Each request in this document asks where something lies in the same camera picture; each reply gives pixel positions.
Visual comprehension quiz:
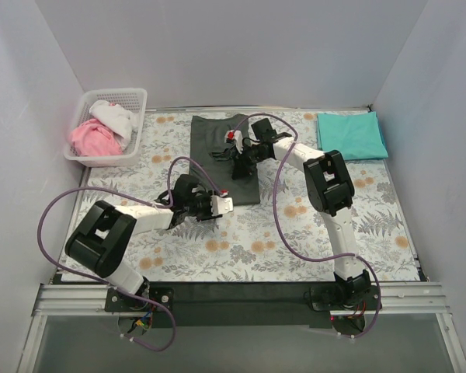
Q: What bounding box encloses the dark grey t-shirt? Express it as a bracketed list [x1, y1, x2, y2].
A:
[189, 114, 260, 207]

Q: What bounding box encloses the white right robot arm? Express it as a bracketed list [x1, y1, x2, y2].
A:
[224, 118, 371, 309]

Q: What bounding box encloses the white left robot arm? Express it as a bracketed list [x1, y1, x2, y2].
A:
[64, 175, 221, 311]

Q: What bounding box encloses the folded teal t-shirt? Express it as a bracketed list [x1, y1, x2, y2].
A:
[317, 112, 388, 161]

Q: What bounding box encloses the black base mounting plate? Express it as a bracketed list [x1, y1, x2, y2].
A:
[103, 282, 383, 330]

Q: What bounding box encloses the white crumpled t-shirt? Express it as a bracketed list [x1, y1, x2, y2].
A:
[89, 100, 139, 140]

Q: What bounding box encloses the white plastic laundry basket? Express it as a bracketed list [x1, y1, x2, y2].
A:
[64, 88, 148, 167]

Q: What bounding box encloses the pink crumpled t-shirt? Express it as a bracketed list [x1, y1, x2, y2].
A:
[69, 118, 123, 157]

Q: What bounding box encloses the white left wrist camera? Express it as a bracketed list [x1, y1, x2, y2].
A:
[210, 195, 234, 217]

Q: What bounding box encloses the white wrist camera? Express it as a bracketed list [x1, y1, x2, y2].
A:
[224, 130, 243, 153]
[210, 195, 234, 217]

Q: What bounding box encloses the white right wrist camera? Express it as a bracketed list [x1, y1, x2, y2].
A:
[224, 130, 243, 153]

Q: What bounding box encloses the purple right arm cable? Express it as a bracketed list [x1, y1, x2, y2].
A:
[227, 113, 382, 340]

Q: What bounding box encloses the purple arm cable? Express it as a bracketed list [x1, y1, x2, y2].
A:
[227, 113, 382, 340]
[37, 155, 228, 352]

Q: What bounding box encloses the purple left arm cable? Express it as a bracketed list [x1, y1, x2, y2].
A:
[37, 155, 228, 352]

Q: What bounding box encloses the aluminium frame rail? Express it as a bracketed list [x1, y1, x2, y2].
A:
[18, 282, 466, 372]

